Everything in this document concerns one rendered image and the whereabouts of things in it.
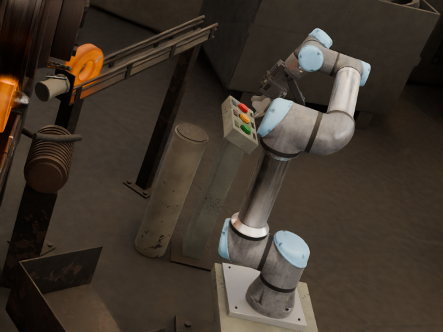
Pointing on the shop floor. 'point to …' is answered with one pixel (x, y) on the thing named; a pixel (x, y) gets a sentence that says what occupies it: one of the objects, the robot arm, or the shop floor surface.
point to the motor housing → (37, 199)
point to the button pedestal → (214, 190)
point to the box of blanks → (233, 13)
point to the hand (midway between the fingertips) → (258, 116)
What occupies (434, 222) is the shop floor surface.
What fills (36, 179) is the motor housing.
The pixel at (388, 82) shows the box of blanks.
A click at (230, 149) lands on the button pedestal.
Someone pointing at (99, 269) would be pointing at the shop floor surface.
